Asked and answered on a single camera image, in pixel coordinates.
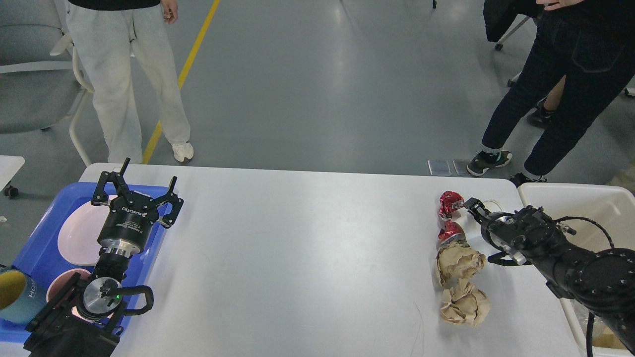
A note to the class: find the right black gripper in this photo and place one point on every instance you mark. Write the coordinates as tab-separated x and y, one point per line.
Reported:
528	236

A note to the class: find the standing person grey trousers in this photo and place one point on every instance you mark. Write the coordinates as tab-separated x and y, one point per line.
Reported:
106	34

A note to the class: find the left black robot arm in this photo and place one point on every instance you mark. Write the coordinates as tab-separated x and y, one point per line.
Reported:
55	332

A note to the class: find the office chair with jacket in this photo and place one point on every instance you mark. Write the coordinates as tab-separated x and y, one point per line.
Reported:
503	18

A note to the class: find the white plastic bin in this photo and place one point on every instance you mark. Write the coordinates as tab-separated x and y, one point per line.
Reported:
611	207

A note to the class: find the standing person dark jeans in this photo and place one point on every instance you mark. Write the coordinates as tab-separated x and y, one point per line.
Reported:
589	44

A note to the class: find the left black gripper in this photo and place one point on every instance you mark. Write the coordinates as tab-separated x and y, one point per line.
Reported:
126	225

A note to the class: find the seated person black clothes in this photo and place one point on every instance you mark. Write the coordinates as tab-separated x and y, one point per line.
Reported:
546	108

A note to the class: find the pink plate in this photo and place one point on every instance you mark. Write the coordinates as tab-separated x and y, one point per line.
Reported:
78	238

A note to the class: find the pink mug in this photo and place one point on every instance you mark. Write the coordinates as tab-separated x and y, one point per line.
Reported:
59	282

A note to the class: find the brown paper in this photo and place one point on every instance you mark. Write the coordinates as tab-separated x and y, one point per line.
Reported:
464	304
457	260

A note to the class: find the white rolling chair left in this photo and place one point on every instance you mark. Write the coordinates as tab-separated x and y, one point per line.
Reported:
41	82

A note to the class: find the white side table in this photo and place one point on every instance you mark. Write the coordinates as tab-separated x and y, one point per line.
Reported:
9	166

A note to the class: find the white paper cup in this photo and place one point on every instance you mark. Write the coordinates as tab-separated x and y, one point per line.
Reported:
472	229

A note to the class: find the teal mug yellow inside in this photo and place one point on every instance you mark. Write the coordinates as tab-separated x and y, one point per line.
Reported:
21	296

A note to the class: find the crushed red can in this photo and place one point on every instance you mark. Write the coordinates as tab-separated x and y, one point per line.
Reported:
450	202

